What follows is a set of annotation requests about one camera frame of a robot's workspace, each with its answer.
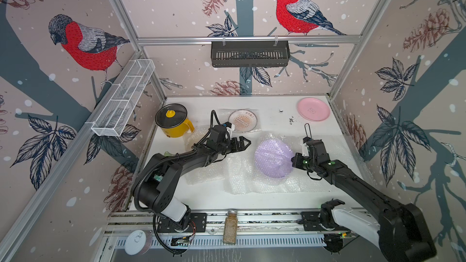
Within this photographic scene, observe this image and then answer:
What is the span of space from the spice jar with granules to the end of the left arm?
26 cm

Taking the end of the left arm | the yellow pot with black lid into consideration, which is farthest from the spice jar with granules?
the yellow pot with black lid

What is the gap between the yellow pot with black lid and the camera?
0.95m

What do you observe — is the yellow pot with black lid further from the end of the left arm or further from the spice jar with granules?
the spice jar with granules

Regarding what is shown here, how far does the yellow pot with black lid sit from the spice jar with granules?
48 cm

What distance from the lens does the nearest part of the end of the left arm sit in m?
0.72

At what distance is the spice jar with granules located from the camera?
0.67 metres

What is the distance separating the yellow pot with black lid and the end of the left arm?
0.75 feet
